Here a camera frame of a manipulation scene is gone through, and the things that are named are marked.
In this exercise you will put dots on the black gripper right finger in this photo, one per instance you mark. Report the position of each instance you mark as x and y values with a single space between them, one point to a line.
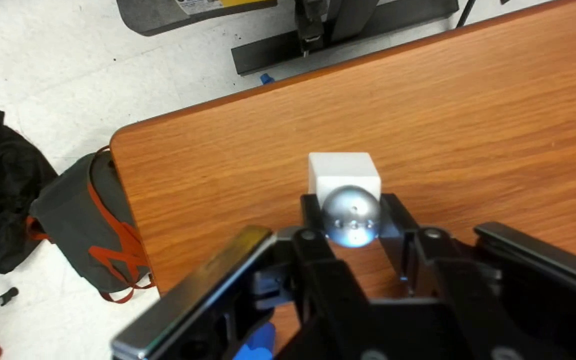
397 236

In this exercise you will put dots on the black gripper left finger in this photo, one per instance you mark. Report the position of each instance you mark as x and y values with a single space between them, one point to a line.
312 239

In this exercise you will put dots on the white salt cellar silver top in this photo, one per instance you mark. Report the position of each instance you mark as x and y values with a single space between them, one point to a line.
347 187

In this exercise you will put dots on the wooden table top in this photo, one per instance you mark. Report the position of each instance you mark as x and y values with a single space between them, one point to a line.
465 129

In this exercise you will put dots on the black orange backpack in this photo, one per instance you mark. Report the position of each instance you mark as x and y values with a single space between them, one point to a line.
86 215

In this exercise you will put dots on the black bag on floor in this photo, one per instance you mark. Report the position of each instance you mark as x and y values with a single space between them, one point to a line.
25 173

